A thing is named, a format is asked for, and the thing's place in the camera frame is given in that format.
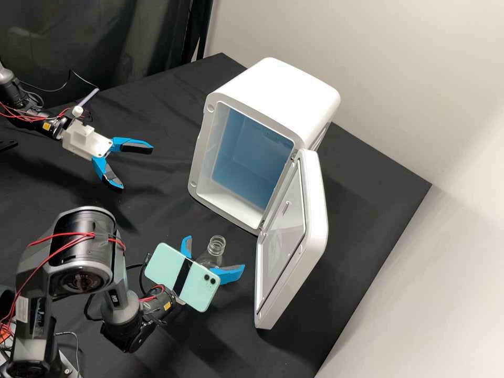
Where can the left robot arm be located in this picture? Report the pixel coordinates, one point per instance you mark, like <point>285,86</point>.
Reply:
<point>11,89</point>

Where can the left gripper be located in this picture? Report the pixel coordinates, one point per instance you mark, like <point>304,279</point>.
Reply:
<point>84,141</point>

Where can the clear flask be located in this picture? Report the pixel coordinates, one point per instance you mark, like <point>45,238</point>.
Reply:
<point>214,248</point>

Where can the incubator door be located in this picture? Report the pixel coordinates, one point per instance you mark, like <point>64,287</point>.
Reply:
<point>313,236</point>

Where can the white incubator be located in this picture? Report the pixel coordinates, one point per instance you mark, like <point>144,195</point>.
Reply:
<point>275,98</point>

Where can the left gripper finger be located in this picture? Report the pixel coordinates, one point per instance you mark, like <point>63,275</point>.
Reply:
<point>186,246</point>

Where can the right wrist camera phone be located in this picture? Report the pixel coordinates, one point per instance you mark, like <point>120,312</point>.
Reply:
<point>177,275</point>

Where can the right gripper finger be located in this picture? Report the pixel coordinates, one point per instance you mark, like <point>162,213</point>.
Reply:
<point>232,273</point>

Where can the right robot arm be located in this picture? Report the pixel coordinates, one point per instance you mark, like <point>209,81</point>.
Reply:
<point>84,252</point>

